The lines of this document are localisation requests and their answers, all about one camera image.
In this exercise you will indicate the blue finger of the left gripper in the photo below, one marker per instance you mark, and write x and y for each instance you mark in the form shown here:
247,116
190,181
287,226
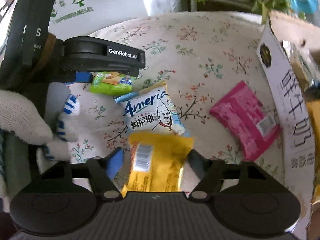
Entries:
80,77

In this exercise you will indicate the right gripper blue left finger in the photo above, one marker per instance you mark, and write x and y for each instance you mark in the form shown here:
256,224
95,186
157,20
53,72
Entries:
114,162

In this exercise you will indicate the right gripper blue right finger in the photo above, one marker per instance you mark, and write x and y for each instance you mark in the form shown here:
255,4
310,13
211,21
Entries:
198,163

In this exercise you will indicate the green snack packet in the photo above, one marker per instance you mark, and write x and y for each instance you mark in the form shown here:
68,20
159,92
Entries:
111,83

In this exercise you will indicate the yellow snack packet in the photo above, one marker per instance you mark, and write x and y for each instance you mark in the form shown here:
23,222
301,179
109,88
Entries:
157,162

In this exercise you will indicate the white blue America snack packet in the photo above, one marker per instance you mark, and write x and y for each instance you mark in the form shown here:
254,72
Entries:
151,109

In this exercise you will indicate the pink snack packet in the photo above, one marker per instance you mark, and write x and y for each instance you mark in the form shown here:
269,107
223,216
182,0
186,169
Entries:
241,112

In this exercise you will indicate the large orange snack bag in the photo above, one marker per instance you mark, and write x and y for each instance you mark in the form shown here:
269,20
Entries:
312,104

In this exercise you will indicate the silver foil snack bag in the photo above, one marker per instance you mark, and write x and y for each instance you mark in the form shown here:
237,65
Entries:
303,65

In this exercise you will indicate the white knit gloved hand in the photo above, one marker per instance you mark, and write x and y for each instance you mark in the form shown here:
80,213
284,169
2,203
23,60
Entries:
20,116

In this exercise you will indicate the white chest freezer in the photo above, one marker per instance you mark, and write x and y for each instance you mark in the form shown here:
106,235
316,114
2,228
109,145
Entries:
70,18

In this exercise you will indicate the floral tablecloth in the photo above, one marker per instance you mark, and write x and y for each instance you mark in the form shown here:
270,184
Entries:
201,56

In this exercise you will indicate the cardboard milk box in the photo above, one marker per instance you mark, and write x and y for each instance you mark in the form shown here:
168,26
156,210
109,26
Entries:
297,133

